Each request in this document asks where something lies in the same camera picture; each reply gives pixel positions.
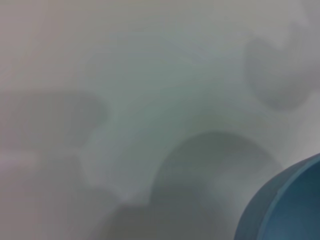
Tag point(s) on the blue bowl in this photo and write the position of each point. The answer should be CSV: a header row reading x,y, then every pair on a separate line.
x,y
295,207

